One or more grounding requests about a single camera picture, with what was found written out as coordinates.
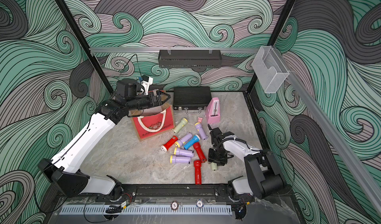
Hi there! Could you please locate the blue flashlight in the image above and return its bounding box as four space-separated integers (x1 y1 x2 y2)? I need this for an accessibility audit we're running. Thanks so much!
184 134 200 150

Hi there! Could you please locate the black hard carry case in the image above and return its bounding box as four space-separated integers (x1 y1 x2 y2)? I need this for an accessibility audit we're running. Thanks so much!
173 86 212 110

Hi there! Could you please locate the aluminium rail back wall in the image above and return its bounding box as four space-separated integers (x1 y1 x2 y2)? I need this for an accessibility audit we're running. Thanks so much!
89 47 259 54

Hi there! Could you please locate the purple flashlight row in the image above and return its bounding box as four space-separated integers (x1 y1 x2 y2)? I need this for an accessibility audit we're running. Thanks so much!
170 155 191 164
174 147 194 158

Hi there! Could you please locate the pale green flashlight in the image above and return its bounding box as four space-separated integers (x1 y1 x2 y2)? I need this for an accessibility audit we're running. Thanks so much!
172 118 188 134
210 163 218 171

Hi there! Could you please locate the pink metronome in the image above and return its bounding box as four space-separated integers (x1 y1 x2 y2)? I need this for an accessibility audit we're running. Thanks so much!
205 97 221 124

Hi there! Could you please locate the purple flashlight lower row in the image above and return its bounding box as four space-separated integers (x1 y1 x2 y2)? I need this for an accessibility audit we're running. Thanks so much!
170 155 191 164

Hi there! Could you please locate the purple flashlight middle row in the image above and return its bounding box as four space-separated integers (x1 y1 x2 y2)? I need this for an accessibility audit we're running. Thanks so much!
174 147 194 158

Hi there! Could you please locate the aluminium rail right wall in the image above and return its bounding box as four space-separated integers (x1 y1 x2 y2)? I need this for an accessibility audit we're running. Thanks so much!
273 48 381 214

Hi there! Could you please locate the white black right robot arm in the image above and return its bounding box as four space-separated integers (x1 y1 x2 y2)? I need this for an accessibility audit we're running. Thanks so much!
208 127 286 201

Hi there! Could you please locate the red flashlight middle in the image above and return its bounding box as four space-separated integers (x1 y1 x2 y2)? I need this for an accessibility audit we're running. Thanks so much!
193 142 207 163

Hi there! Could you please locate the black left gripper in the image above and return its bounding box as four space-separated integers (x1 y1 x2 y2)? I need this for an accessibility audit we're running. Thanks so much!
125 91 170 113

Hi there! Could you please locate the black wall-mounted shelf tray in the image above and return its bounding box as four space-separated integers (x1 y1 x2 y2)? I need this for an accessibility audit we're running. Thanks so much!
158 49 222 69

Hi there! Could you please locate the clear plastic wall bin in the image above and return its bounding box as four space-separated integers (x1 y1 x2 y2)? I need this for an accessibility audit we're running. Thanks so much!
252 46 289 94

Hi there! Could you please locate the white slotted cable duct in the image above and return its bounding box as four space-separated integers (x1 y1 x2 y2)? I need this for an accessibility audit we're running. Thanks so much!
59 204 232 216

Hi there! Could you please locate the red flashlight bottom centre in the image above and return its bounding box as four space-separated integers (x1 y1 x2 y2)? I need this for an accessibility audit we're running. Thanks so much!
193 160 202 185

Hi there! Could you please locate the aluminium rail wall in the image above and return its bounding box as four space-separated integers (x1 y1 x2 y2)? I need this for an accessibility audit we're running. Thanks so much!
89 47 259 54
273 48 381 214

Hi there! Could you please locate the red canvas tote bag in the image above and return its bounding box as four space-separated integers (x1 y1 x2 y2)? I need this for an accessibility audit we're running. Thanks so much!
132 102 175 141

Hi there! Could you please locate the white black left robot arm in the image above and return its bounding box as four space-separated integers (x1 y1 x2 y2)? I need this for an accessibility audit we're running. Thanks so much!
38 75 171 202

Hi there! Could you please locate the black front mounting rail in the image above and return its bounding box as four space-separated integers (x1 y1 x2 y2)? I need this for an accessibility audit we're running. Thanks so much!
56 183 280 198

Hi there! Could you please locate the red flashlight white head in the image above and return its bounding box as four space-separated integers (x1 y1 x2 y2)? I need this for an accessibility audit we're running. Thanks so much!
160 136 178 152

